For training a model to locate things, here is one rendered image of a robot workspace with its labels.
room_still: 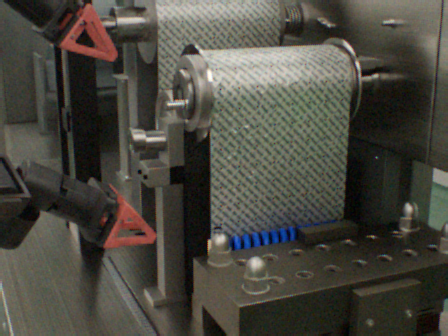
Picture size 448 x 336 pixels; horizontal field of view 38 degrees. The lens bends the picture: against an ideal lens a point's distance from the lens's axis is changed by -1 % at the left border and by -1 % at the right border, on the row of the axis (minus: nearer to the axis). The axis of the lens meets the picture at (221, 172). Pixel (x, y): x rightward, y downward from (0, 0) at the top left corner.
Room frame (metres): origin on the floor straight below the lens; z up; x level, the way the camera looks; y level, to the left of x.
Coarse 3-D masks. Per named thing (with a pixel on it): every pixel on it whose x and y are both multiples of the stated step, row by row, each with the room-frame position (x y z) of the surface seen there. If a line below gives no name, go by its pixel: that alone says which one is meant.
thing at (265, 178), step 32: (256, 128) 0.96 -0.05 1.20; (288, 128) 0.98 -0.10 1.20; (320, 128) 1.00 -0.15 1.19; (224, 160) 0.94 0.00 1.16; (256, 160) 0.96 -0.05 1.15; (288, 160) 0.98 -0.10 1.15; (320, 160) 1.00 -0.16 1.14; (224, 192) 0.94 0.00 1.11; (256, 192) 0.96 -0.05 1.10; (288, 192) 0.98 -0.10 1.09; (320, 192) 1.00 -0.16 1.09; (224, 224) 0.94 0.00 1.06; (256, 224) 0.96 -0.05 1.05; (288, 224) 0.98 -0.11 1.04
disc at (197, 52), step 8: (184, 48) 1.02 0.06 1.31; (192, 48) 0.98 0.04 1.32; (200, 56) 0.95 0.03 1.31; (200, 64) 0.95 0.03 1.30; (208, 64) 0.94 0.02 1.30; (208, 72) 0.93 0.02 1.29; (208, 80) 0.93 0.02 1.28; (208, 88) 0.93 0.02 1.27; (208, 96) 0.93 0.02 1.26; (208, 104) 0.93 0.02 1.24; (208, 112) 0.93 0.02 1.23; (208, 120) 0.93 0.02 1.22; (208, 128) 0.93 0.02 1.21; (192, 136) 0.99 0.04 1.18; (200, 136) 0.96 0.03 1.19
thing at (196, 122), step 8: (184, 56) 0.99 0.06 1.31; (192, 56) 0.98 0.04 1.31; (344, 56) 1.05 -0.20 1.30; (176, 64) 1.02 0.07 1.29; (184, 64) 0.99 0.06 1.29; (192, 64) 0.96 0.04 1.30; (192, 72) 0.96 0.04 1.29; (200, 72) 0.94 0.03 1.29; (200, 80) 0.94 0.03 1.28; (352, 80) 1.03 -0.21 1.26; (200, 88) 0.93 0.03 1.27; (352, 88) 1.03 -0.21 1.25; (200, 96) 0.93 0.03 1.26; (200, 104) 0.93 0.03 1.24; (200, 112) 0.93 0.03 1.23; (184, 120) 0.99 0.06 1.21; (192, 120) 0.96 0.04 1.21; (200, 120) 0.94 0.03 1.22; (184, 128) 0.99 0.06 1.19; (192, 128) 0.96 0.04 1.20; (200, 128) 0.95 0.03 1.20
